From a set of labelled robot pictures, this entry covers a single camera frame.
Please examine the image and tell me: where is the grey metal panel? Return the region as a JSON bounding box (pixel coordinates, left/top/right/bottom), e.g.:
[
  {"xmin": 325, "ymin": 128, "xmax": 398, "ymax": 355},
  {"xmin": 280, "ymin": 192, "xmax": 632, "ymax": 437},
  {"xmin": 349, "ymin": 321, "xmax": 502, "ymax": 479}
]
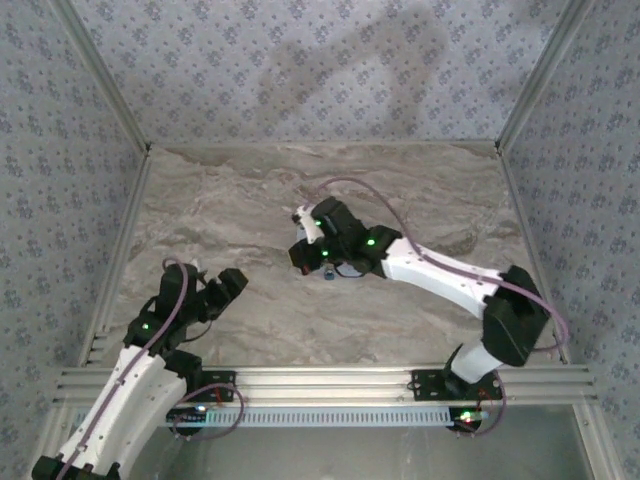
[{"xmin": 129, "ymin": 424, "xmax": 596, "ymax": 480}]

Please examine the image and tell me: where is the long aluminium frame rail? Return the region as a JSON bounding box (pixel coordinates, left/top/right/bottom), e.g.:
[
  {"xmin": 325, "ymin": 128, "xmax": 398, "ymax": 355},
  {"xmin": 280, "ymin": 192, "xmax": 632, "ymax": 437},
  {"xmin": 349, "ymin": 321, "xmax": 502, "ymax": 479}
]
[{"xmin": 53, "ymin": 366, "xmax": 599, "ymax": 405}]

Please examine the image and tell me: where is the black controller board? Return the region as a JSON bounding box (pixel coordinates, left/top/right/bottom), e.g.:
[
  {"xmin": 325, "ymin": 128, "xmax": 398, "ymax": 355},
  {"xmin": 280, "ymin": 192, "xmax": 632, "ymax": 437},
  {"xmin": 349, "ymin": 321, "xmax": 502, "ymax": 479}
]
[
  {"xmin": 448, "ymin": 407, "xmax": 489, "ymax": 435},
  {"xmin": 166, "ymin": 405, "xmax": 209, "ymax": 432}
]

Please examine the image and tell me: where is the aluminium table end rail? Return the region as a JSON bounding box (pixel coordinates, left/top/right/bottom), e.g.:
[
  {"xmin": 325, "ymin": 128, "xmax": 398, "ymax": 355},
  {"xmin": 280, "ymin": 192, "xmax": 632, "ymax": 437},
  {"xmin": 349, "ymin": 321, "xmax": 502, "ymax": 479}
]
[{"xmin": 148, "ymin": 140, "xmax": 502, "ymax": 150}]

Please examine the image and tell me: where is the aluminium corner post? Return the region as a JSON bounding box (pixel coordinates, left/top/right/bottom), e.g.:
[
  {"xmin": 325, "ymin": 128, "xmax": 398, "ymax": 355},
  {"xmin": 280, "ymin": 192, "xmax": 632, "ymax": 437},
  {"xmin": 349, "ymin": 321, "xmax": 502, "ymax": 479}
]
[
  {"xmin": 494, "ymin": 0, "xmax": 599, "ymax": 154},
  {"xmin": 49, "ymin": 0, "xmax": 154, "ymax": 154}
]

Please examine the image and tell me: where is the white slotted cable duct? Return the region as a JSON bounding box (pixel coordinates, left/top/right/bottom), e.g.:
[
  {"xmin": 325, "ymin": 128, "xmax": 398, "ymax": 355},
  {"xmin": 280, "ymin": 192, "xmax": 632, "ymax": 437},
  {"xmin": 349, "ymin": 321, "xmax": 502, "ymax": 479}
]
[{"xmin": 202, "ymin": 405, "xmax": 453, "ymax": 430}]

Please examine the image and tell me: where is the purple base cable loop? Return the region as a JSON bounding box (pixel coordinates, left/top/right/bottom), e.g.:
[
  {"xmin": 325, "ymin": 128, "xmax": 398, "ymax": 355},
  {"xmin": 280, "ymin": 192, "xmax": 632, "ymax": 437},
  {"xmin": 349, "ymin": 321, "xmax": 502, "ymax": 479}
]
[
  {"xmin": 455, "ymin": 372, "xmax": 509, "ymax": 439},
  {"xmin": 169, "ymin": 383, "xmax": 246, "ymax": 442}
]

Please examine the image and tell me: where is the aluminium lower frame rail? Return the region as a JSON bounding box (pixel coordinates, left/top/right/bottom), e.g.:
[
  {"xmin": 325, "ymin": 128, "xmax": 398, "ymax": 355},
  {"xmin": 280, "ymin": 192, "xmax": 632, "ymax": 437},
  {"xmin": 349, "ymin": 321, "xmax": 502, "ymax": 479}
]
[
  {"xmin": 572, "ymin": 403, "xmax": 624, "ymax": 480},
  {"xmin": 39, "ymin": 403, "xmax": 76, "ymax": 456}
]

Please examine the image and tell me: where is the aluminium table side rail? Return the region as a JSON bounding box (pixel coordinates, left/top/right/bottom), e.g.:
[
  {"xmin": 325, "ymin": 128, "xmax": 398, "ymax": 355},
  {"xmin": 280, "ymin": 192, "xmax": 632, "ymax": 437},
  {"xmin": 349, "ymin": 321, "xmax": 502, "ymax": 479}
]
[
  {"xmin": 77, "ymin": 147, "xmax": 154, "ymax": 369},
  {"xmin": 494, "ymin": 147, "xmax": 574, "ymax": 366}
]

